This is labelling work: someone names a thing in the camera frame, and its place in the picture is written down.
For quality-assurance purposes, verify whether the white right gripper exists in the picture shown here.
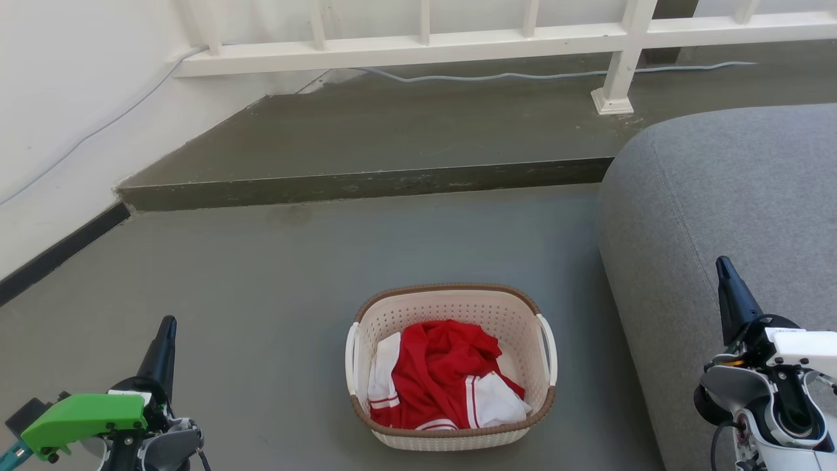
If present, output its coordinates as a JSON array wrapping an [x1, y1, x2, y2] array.
[[715, 256, 837, 379]]

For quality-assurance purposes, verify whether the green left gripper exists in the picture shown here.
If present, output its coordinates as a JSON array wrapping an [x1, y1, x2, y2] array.
[[20, 316, 177, 462]]

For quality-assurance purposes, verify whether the cream plastic laundry basket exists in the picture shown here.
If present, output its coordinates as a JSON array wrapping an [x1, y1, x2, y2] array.
[[345, 283, 558, 452]]

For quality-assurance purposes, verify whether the grey fabric sofa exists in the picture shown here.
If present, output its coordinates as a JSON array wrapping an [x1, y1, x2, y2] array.
[[597, 103, 837, 471]]

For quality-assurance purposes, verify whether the black baseboard strip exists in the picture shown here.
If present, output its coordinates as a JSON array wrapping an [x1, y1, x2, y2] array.
[[0, 201, 131, 307]]

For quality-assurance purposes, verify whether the red and white garment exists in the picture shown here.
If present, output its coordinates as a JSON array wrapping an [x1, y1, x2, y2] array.
[[367, 319, 534, 431]]

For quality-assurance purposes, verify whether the raised grey concrete step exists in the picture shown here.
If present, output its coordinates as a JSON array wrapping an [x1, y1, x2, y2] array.
[[114, 39, 837, 212]]

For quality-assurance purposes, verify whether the white wooden railing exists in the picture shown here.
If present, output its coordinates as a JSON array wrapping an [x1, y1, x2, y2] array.
[[171, 0, 837, 116]]

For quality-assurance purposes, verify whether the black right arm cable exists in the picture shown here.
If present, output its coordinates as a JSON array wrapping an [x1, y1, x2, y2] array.
[[711, 422, 741, 471]]

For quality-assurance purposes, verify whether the teal left camera plug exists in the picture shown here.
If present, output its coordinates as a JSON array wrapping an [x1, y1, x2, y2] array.
[[0, 440, 30, 469]]

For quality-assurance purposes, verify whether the thin light grey cable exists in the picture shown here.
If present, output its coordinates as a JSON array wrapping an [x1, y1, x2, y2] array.
[[0, 46, 759, 205]]

